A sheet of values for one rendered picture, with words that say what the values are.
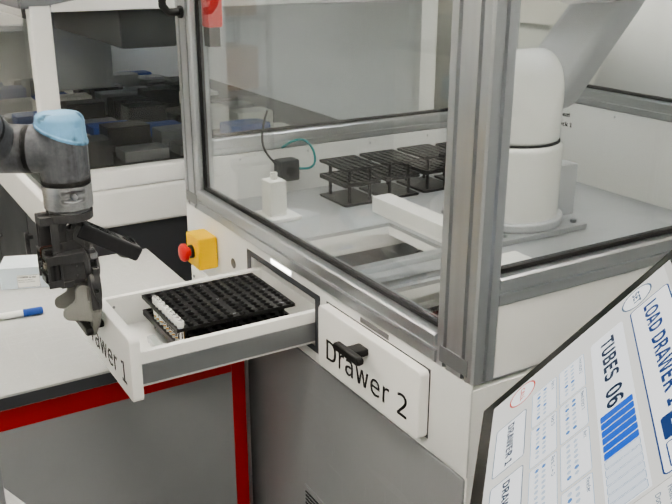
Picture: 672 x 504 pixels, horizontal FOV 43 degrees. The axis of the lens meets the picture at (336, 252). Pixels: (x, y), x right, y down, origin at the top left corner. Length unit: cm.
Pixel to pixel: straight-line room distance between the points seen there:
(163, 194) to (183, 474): 83
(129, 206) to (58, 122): 99
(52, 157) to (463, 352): 67
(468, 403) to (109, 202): 135
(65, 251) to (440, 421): 64
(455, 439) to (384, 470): 23
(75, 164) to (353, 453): 66
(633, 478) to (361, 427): 80
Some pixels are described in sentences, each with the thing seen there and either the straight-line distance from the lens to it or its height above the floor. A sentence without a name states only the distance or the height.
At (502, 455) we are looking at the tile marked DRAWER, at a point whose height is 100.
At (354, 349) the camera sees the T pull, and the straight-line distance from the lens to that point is 133.
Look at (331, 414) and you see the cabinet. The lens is 154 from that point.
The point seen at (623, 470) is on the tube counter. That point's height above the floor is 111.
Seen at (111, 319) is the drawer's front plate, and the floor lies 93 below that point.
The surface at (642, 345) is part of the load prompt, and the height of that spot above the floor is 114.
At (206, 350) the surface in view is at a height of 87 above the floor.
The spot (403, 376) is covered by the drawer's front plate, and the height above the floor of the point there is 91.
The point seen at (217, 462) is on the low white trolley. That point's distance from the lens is 185.
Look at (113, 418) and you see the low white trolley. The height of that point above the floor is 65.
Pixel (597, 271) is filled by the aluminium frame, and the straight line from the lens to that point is 126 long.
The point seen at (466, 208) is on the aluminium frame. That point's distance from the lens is 110.
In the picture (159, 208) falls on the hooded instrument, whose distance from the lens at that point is 234.
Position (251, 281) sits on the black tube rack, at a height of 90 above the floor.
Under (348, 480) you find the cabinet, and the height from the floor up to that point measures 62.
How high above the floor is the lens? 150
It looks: 20 degrees down
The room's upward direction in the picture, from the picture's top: straight up
